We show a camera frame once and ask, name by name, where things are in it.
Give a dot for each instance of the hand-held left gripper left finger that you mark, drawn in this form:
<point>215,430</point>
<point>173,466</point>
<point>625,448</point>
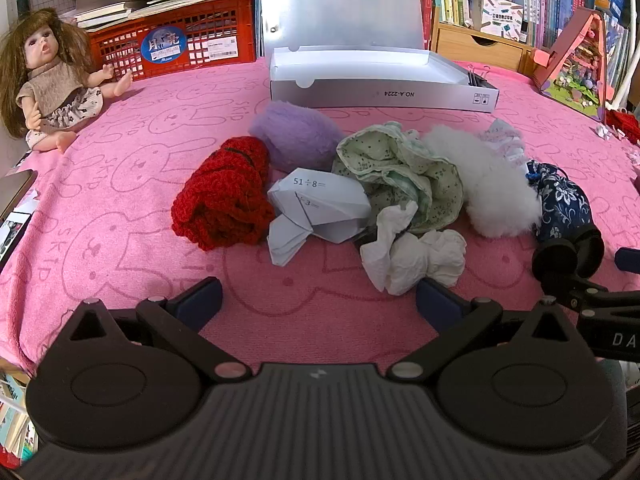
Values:
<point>200,300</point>

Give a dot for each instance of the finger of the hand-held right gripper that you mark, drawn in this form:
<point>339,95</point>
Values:
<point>627,260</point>
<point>565,257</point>

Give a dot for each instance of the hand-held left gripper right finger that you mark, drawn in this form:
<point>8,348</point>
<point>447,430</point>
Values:
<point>435,302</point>

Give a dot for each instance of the white tissue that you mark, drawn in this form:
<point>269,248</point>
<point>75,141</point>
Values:
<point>425,260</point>

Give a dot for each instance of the red knitted cloth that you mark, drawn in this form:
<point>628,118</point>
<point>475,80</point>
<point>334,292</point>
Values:
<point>220,195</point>

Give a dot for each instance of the white fluffy fur ball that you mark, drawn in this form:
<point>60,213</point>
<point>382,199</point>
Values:
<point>480,180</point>

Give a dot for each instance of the purple fluffy pompom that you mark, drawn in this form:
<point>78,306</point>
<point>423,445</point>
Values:
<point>295,130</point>

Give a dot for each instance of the grey file box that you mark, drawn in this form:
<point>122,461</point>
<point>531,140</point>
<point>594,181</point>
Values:
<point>345,5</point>

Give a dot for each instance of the pink bunny print blanket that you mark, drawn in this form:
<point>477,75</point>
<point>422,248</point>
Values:
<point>125,240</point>

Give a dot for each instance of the small white paper origami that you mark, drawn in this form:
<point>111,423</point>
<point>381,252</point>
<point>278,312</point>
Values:
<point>602,131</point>

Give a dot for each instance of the white pink frilly cloth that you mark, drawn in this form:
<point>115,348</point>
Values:
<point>505,140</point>

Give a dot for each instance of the red yarn bundle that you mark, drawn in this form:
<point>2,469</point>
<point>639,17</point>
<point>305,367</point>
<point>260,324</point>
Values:
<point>627,125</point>

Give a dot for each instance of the green floral cloth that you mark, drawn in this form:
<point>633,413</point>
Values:
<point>395,160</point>

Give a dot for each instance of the pink triangular miniature house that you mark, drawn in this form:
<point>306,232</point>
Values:
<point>570,80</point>

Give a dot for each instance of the white plastic pipe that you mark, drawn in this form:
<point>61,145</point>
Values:
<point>625,80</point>

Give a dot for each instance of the black binder clips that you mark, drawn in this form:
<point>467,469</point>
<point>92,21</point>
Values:
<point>477,79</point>

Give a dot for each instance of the dark flat device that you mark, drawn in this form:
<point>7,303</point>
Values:
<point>15,190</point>

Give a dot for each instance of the pile of picture books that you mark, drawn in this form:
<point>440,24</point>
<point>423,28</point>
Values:
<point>12,420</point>

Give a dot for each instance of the wooden drawer box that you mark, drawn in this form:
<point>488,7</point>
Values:
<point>470,45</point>

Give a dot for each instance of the white colourful patterned box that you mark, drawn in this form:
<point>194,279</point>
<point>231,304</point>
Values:
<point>500,15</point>

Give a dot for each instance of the brown haired baby doll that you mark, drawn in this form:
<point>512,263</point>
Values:
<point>47,85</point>

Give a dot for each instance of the red plastic crate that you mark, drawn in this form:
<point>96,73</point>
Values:
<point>210,25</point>

